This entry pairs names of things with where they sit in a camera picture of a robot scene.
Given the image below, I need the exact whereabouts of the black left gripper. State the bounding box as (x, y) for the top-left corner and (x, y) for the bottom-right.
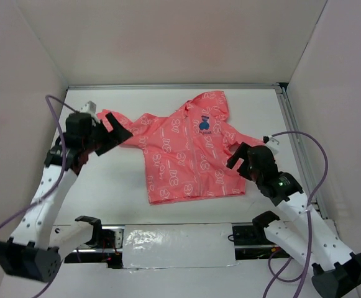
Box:
(83, 112), (132, 156)

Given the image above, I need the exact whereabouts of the pink jacket with white lining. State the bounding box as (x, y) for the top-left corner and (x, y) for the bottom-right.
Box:
(111, 91), (263, 205)

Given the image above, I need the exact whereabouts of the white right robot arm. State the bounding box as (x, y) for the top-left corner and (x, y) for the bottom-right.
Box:
(227, 143), (361, 297)

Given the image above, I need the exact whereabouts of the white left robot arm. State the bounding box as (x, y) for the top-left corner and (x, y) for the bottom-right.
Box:
(0, 112), (132, 283)

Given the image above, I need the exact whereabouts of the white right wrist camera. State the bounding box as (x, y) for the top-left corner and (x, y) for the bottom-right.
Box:
(263, 135), (280, 156)

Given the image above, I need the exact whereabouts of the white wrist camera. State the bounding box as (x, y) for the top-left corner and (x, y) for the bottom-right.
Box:
(263, 135), (280, 156)
(79, 101), (99, 122)

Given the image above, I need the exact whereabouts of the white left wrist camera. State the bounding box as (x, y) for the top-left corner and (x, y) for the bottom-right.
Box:
(79, 101), (99, 122)

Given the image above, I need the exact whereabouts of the aluminium frame rail back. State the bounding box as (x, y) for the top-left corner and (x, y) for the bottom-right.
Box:
(68, 83), (289, 91)

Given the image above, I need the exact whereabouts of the aluminium frame rail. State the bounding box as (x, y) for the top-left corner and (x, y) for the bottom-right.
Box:
(68, 83), (289, 91)
(276, 83), (329, 219)

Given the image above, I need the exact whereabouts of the aluminium frame rail right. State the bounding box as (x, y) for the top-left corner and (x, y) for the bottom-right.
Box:
(276, 83), (329, 219)

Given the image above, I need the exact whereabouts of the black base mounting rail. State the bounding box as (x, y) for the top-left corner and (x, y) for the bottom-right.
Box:
(65, 223), (279, 269)

